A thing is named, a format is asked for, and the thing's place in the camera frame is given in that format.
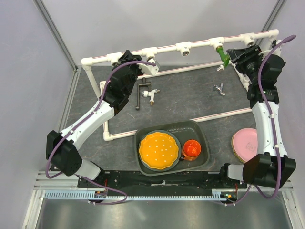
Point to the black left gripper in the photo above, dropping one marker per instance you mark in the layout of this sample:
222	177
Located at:
129	57

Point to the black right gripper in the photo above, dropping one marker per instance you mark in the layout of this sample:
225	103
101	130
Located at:
238	56

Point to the green plastic water faucet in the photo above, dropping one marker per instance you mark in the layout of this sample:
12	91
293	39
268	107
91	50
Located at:
224	58

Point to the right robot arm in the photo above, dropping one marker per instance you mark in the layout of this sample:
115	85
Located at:
271	166

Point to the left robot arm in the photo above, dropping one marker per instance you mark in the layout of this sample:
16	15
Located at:
62	147

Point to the dark bronze faucet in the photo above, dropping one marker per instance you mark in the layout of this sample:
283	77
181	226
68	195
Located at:
143	84

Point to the white plastic faucet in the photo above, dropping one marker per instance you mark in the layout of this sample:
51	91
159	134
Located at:
150	94

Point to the chrome metal faucet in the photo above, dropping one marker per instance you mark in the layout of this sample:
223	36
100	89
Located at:
219	89

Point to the dark grey plastic tray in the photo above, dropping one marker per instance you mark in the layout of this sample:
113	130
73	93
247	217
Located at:
181	132

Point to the yellow dotted plate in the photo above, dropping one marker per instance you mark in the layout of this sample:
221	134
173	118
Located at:
159	150

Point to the green plate under pink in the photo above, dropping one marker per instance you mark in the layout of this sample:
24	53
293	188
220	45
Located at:
235	153

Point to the orange mug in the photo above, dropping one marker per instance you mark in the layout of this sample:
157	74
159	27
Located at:
191	150

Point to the grey plate under yellow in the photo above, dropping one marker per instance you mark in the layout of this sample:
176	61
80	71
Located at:
177	155

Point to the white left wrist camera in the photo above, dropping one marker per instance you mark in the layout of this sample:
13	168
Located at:
149	69

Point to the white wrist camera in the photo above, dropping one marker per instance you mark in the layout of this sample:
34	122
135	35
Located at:
149	69
273	44

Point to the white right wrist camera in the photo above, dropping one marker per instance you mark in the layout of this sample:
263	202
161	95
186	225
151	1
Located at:
273	44

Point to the aluminium frame post right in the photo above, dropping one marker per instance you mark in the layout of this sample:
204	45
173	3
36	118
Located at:
266	42

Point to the aluminium frame post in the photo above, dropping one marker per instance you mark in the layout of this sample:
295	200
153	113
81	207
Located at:
54	31
266	42

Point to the aluminium frame post left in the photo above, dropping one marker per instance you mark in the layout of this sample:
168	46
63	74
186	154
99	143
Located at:
54	31

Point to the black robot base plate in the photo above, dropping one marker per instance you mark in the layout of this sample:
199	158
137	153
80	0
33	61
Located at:
121	179

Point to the light blue cable duct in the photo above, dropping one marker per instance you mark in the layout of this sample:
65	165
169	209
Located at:
92	195

